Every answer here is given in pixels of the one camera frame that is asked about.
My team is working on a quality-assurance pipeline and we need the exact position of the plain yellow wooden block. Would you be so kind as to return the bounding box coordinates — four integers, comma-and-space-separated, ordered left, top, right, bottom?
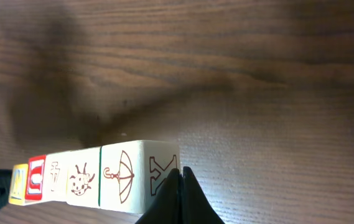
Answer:
8, 164, 28, 206

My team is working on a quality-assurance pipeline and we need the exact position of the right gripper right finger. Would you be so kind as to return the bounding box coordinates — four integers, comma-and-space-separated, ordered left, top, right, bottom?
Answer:
182, 167, 225, 224

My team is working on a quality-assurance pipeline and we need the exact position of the white block blue edge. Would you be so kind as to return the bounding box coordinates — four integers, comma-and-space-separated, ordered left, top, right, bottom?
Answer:
42, 151, 69, 202

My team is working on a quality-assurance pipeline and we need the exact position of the acorn picture wooden block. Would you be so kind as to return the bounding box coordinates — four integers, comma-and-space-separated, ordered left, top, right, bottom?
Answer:
99, 140, 180, 214

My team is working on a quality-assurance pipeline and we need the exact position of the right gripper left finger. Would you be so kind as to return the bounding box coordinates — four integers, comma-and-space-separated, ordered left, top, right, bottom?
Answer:
136, 169, 180, 224

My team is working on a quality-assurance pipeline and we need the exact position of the red letter wooden block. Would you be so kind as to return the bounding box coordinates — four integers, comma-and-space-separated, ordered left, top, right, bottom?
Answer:
25, 154, 47, 205

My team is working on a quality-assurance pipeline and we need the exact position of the white block red bug drawing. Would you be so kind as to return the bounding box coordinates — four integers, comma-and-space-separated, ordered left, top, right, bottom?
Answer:
67, 147, 101, 208

